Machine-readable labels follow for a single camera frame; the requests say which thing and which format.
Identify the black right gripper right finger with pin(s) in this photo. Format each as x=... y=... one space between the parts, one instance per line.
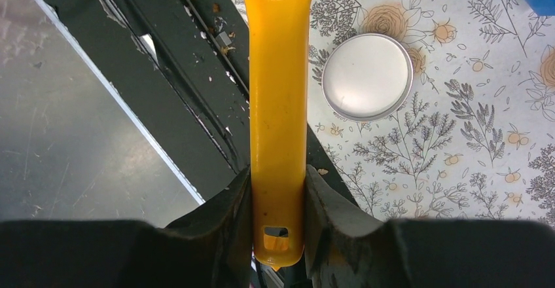
x=345 y=246

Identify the floral table cloth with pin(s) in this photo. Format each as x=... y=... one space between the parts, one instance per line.
x=474 y=139

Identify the white round jar lid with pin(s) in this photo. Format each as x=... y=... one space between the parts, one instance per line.
x=367 y=77

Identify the yellow plastic scoop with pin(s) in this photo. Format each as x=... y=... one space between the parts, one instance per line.
x=278 y=79

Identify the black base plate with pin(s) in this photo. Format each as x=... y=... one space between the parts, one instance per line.
x=181 y=67

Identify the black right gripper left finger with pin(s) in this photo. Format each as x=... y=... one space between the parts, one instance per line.
x=218 y=237

